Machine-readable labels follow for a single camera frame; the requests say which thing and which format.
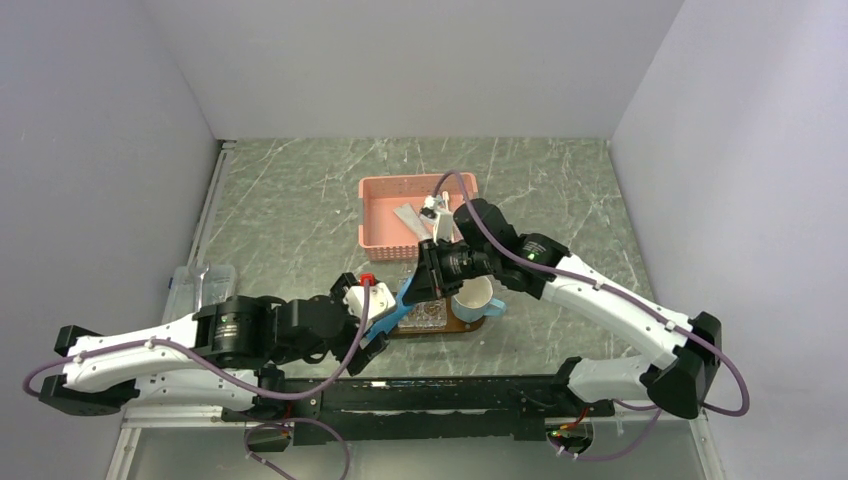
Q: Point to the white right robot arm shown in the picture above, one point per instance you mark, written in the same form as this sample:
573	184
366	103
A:
678	356

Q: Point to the white and light-blue mug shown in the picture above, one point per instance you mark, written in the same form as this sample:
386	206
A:
476	300

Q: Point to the blue toothpaste tube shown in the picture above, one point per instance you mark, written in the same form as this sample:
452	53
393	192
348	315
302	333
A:
390	321

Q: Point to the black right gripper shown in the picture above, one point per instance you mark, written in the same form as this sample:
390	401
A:
429	259

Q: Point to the silver toothpaste tube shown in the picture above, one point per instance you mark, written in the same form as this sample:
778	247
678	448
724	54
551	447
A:
412	221

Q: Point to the pink perforated plastic basket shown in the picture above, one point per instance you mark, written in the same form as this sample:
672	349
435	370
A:
380	233

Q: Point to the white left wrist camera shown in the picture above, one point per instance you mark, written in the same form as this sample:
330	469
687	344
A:
369	299

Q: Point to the clear textured glass dish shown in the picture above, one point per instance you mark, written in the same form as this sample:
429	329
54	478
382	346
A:
428	316

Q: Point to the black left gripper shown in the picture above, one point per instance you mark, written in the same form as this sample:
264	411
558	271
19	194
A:
354	321

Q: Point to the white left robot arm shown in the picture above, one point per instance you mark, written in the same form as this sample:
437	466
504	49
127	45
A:
245	354

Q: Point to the oval wooden tray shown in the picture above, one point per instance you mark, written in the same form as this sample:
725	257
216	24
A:
454	326

